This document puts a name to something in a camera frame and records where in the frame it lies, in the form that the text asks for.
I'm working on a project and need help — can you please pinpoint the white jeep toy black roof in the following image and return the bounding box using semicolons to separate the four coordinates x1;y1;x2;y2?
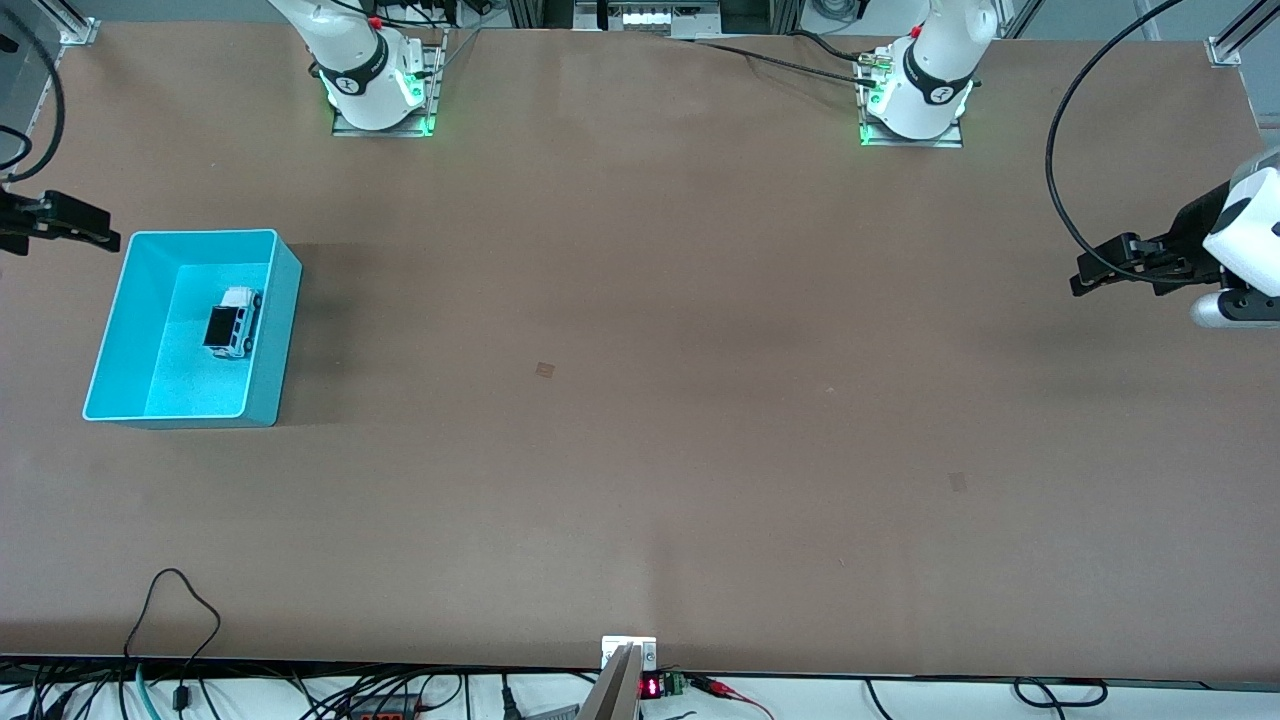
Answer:
202;286;264;362

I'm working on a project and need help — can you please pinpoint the cyan plastic bin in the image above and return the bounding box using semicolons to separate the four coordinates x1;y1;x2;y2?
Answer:
82;229;305;430

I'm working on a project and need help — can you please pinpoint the metal equipment box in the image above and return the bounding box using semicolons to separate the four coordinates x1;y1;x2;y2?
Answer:
573;0;723;39

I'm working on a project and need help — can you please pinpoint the red clip lead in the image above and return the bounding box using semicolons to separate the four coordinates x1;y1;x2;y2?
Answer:
688;675;776;720

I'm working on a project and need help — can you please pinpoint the grey metal bar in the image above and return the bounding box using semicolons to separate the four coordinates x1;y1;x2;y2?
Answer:
578;645;643;720

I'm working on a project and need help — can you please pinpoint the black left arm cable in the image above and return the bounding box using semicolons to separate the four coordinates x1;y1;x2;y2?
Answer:
1045;0;1191;284

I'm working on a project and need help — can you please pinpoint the aluminium frame profile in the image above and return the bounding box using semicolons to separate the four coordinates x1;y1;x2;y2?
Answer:
1205;0;1280;69
55;0;101;46

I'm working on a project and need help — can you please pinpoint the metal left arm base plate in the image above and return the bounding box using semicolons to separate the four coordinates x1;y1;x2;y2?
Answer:
858;95;966;149

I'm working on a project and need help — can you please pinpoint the black base cable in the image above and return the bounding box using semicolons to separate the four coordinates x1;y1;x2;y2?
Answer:
668;30;886;89

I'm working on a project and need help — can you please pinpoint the black coiled cable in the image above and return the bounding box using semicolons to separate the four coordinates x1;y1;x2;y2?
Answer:
865;678;1109;720

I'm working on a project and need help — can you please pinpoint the black looped cable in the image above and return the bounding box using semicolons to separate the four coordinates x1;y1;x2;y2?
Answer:
122;568;223;713

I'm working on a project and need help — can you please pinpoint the white metal bracket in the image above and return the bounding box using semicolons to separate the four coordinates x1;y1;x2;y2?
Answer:
601;636;658;671

